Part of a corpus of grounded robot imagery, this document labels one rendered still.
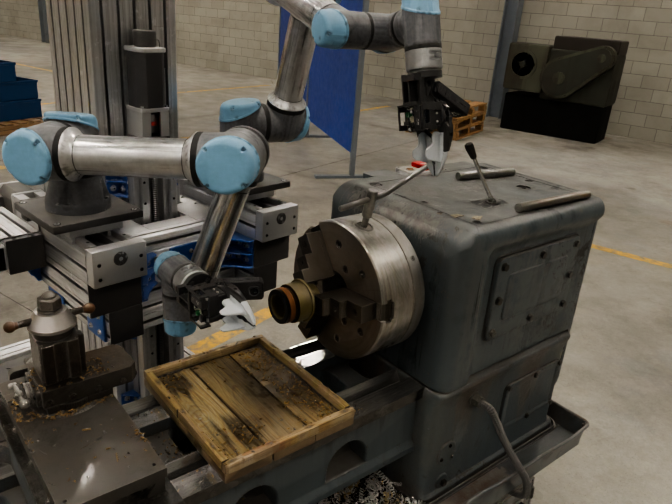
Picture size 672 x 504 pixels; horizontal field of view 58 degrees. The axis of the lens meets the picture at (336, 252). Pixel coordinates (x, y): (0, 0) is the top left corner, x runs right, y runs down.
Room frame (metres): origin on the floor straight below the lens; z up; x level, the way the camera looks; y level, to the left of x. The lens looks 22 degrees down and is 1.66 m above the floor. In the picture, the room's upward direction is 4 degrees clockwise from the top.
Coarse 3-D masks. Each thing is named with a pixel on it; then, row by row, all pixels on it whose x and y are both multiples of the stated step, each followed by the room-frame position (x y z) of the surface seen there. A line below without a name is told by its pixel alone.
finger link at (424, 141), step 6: (420, 138) 1.28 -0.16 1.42; (426, 138) 1.29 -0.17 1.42; (420, 144) 1.28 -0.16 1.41; (426, 144) 1.29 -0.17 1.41; (414, 150) 1.26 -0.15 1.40; (420, 150) 1.27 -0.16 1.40; (414, 156) 1.26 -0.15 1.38; (420, 156) 1.27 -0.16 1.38; (426, 162) 1.28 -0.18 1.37; (432, 162) 1.27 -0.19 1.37; (432, 168) 1.27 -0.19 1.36; (432, 174) 1.27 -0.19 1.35
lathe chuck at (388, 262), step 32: (320, 224) 1.26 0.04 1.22; (352, 224) 1.22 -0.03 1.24; (352, 256) 1.18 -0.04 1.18; (384, 256) 1.16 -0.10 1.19; (320, 288) 1.25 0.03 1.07; (352, 288) 1.17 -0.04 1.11; (384, 288) 1.11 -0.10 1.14; (352, 320) 1.16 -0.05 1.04; (384, 320) 1.11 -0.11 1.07; (352, 352) 1.16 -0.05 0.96
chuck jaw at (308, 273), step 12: (312, 228) 1.29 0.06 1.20; (300, 240) 1.25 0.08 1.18; (312, 240) 1.23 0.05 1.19; (312, 252) 1.22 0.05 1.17; (324, 252) 1.23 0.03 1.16; (300, 264) 1.21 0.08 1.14; (312, 264) 1.20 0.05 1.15; (324, 264) 1.22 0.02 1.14; (300, 276) 1.18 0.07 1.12; (312, 276) 1.18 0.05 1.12; (324, 276) 1.20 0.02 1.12
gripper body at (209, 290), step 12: (192, 276) 1.17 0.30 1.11; (204, 276) 1.18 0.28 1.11; (180, 288) 1.14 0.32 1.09; (192, 288) 1.10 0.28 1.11; (204, 288) 1.11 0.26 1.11; (216, 288) 1.12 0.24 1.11; (180, 300) 1.14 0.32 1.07; (192, 300) 1.09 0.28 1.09; (204, 300) 1.07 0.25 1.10; (216, 300) 1.09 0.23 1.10; (192, 312) 1.10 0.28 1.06; (204, 312) 1.07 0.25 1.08; (216, 312) 1.09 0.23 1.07; (204, 324) 1.08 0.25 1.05
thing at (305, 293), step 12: (276, 288) 1.14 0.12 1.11; (288, 288) 1.14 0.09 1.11; (300, 288) 1.13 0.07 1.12; (312, 288) 1.16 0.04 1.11; (276, 300) 1.15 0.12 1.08; (288, 300) 1.10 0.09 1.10; (300, 300) 1.11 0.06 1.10; (312, 300) 1.12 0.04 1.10; (276, 312) 1.13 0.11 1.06; (288, 312) 1.09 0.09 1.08; (300, 312) 1.10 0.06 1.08; (312, 312) 1.12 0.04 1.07
